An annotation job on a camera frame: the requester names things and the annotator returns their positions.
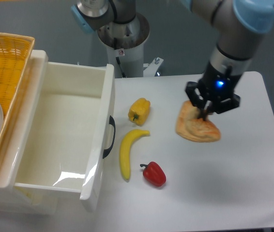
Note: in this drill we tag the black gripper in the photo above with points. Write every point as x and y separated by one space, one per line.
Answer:
214 91

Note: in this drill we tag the orange triangle bread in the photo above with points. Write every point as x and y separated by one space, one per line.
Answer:
190 127

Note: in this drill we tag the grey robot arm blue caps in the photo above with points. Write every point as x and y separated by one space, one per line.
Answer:
242 25

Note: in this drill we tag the white upper drawer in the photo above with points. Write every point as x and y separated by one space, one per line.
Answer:
63 156

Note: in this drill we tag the white drawer cabinet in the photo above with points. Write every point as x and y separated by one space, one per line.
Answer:
13 198

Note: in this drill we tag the yellow bell pepper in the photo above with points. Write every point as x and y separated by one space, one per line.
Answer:
139 111

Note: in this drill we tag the yellow banana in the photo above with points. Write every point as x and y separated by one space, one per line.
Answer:
125 148

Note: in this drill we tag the red bell pepper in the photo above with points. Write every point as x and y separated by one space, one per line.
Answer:
153 173

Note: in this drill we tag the yellow woven basket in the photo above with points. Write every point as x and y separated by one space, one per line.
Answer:
15 51

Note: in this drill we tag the black drawer handle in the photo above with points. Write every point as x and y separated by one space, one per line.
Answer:
112 134

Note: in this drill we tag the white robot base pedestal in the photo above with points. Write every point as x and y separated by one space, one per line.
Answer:
125 48

